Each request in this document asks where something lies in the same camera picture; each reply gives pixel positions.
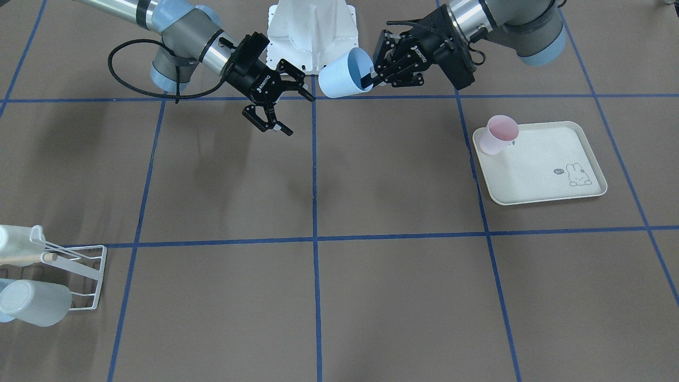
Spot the pale cream plastic cup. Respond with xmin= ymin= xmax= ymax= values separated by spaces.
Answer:
xmin=1 ymin=225 xmax=46 ymax=267

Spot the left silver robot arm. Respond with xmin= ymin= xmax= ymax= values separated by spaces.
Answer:
xmin=360 ymin=1 xmax=567 ymax=90

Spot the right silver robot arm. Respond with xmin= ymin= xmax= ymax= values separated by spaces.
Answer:
xmin=85 ymin=1 xmax=315 ymax=136

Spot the cream plastic tray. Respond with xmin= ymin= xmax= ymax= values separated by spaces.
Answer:
xmin=473 ymin=121 xmax=608 ymax=205

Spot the grey plastic cup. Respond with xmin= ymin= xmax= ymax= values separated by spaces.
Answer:
xmin=1 ymin=280 xmax=72 ymax=328

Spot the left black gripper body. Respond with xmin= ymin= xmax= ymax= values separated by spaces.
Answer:
xmin=386 ymin=5 xmax=476 ymax=90

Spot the pink plastic cup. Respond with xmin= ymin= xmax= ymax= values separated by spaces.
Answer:
xmin=478 ymin=115 xmax=519 ymax=155

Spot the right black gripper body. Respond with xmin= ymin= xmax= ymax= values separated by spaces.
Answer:
xmin=225 ymin=32 xmax=285 ymax=104

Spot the blue plastic cup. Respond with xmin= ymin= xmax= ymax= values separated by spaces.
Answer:
xmin=318 ymin=47 xmax=373 ymax=99

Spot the white wire cup rack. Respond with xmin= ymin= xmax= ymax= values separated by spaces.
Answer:
xmin=29 ymin=225 xmax=108 ymax=310

